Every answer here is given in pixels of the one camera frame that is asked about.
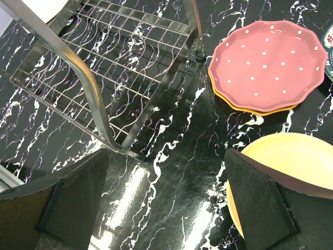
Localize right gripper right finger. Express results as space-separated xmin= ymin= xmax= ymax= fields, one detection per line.
xmin=224 ymin=149 xmax=332 ymax=249

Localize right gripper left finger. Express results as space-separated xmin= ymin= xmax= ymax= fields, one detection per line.
xmin=1 ymin=149 xmax=109 ymax=249

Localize beige tan round plate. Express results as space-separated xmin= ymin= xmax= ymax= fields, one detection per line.
xmin=227 ymin=133 xmax=332 ymax=237

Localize yellow dotted plate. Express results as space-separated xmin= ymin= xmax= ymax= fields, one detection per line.
xmin=208 ymin=70 xmax=299 ymax=117

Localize pink dotted plate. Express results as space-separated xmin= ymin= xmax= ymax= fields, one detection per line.
xmin=208 ymin=21 xmax=327 ymax=113

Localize teal-rimmed lettered plate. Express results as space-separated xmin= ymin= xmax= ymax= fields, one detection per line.
xmin=321 ymin=24 xmax=333 ymax=81

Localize square black-rimmed plate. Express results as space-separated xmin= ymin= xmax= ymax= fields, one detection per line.
xmin=22 ymin=0 xmax=68 ymax=23

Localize stainless steel dish rack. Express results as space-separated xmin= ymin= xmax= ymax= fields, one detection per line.
xmin=1 ymin=1 xmax=205 ymax=161

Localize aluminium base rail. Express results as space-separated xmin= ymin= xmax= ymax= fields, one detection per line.
xmin=0 ymin=165 xmax=24 ymax=192

